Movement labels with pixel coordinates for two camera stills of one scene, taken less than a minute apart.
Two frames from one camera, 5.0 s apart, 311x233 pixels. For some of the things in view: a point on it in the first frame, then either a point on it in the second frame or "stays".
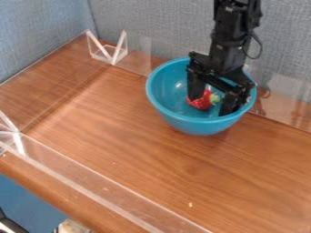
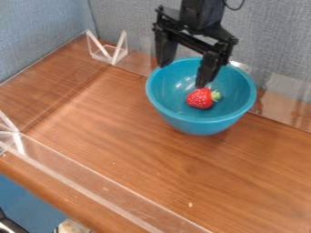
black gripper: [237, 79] -> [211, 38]
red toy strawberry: [207, 102] stays
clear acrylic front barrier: [94, 186] stays
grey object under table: [69, 226] stays
